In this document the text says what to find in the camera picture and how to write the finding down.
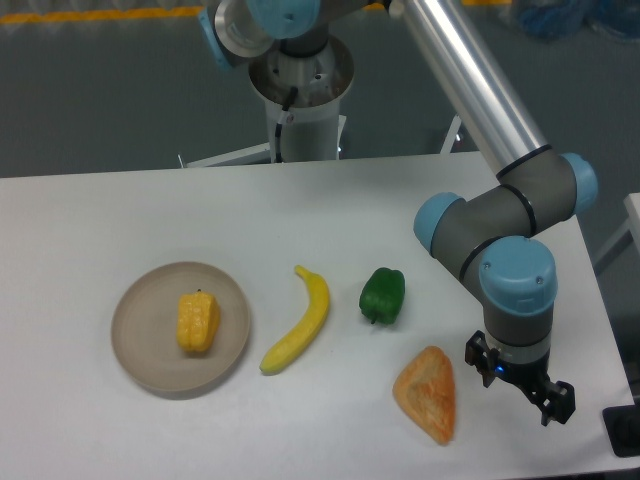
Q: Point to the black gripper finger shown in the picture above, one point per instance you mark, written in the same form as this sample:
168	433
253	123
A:
555	400
484	359

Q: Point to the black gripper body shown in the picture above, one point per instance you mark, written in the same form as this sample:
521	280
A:
522	366

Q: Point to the yellow bell pepper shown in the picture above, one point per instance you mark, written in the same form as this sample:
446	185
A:
198	320

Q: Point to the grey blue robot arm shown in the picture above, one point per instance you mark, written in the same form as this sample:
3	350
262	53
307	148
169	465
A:
489	244

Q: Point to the green bell pepper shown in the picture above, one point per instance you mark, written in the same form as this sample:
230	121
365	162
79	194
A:
382	296

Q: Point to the beige round plate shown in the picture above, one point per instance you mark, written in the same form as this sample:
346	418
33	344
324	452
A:
143	331

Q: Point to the orange triangular bread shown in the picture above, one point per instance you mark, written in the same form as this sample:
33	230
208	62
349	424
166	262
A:
425	391

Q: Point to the black device at table edge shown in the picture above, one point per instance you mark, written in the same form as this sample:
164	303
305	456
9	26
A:
622	426

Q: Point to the yellow banana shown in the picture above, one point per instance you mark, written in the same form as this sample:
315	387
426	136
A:
287	349

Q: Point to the white furniture at right edge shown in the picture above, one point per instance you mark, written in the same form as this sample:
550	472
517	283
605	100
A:
626	235

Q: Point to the blue plastic bag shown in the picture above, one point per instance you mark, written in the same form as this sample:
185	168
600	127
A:
551	20

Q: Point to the white metal frame leg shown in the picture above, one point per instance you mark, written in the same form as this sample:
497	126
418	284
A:
453	137

